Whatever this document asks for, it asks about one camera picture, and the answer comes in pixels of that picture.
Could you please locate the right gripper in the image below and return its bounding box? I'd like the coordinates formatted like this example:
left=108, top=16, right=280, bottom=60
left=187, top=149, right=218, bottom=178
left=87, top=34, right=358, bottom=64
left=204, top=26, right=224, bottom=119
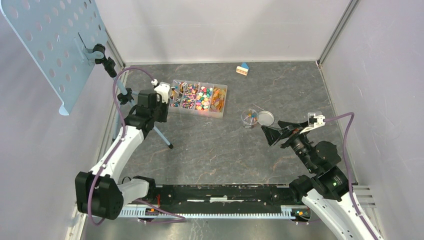
left=260, top=119, right=317, bottom=172

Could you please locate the round jar lid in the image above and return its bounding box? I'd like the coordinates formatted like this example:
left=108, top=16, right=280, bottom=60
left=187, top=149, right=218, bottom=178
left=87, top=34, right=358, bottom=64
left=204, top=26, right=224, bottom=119
left=257, top=110, right=275, bottom=126

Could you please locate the clear round plastic jar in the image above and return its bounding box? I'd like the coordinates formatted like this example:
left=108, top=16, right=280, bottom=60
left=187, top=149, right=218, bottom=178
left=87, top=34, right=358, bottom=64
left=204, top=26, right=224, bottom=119
left=240, top=108, right=258, bottom=129

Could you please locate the clear plastic scoop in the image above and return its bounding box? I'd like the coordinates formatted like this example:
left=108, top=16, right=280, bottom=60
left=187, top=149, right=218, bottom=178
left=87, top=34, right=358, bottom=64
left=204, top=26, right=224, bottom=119
left=169, top=86, right=183, bottom=108

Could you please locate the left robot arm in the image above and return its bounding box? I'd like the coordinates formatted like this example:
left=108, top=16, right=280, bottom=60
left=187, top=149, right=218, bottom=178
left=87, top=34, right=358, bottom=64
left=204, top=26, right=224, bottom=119
left=75, top=85, right=171, bottom=220

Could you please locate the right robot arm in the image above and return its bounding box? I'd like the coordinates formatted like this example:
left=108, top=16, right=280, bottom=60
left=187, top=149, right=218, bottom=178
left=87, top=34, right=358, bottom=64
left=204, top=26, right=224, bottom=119
left=261, top=121, right=383, bottom=240

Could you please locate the clear compartment candy box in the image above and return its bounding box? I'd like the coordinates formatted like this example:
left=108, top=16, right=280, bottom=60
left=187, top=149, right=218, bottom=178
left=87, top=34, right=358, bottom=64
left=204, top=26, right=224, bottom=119
left=169, top=79, right=228, bottom=119

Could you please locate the toy block house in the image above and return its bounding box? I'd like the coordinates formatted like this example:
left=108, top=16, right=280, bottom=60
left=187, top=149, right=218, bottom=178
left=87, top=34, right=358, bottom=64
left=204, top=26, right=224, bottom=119
left=236, top=62, right=250, bottom=76

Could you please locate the light blue tripod stand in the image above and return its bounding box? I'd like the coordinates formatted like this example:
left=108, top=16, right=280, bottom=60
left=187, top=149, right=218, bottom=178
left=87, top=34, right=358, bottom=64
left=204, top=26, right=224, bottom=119
left=81, top=43, right=174, bottom=149

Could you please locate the light blue perforated board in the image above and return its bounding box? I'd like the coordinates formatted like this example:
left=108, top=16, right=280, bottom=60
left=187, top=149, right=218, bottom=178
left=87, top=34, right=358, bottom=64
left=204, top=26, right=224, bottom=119
left=0, top=0, right=108, bottom=116

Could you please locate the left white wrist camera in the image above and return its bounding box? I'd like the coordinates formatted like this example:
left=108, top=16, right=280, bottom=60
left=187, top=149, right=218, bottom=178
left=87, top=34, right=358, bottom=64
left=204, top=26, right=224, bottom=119
left=151, top=78, right=171, bottom=104

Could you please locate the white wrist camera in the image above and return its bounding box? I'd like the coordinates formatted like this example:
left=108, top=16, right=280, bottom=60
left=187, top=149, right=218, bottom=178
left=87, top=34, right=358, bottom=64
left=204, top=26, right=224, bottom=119
left=300, top=111, right=326, bottom=134
left=151, top=78, right=171, bottom=104

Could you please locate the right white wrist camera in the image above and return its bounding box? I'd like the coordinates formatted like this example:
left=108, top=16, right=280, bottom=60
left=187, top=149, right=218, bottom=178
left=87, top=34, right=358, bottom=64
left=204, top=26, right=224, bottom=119
left=300, top=111, right=326, bottom=134

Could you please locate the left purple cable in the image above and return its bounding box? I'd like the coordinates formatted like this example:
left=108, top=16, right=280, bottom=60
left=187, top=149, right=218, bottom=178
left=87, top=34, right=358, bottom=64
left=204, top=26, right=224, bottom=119
left=86, top=67, right=187, bottom=227

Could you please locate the purple cable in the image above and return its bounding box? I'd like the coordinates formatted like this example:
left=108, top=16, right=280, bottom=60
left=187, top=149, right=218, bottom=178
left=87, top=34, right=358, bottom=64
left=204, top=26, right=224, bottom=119
left=322, top=112, right=382, bottom=240
left=86, top=67, right=187, bottom=227

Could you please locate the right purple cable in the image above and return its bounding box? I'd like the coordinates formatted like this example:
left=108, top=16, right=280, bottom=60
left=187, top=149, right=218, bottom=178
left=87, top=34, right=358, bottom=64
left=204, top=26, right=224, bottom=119
left=322, top=112, right=382, bottom=240

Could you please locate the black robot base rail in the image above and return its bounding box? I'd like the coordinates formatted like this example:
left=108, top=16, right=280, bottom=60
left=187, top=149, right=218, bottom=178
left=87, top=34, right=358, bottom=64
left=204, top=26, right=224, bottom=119
left=143, top=184, right=309, bottom=215

